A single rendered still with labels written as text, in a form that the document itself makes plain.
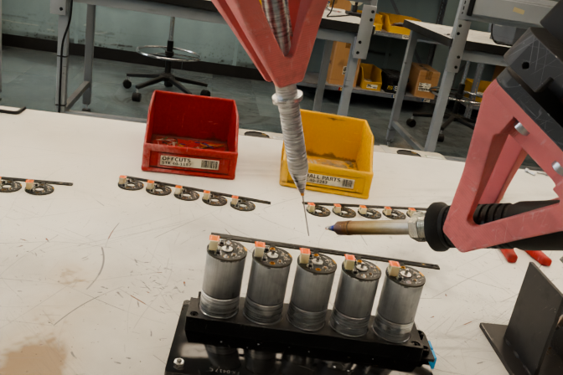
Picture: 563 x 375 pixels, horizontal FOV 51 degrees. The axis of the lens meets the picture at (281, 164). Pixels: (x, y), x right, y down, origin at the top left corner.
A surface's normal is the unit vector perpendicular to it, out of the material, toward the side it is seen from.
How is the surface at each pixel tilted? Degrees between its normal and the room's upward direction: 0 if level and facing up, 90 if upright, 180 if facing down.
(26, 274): 0
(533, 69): 90
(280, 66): 99
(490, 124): 108
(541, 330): 90
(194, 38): 90
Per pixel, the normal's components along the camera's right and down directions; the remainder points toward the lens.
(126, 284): 0.16, -0.93
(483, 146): -0.82, 0.36
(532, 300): -0.99, -0.13
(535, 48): -0.70, 0.13
